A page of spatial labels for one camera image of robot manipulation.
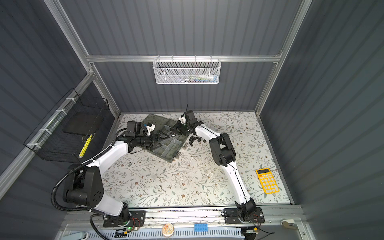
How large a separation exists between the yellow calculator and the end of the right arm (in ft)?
1.52

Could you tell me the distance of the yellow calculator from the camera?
0.83 m

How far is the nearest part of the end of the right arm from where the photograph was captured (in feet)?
2.76

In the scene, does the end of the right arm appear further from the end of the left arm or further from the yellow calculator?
the yellow calculator
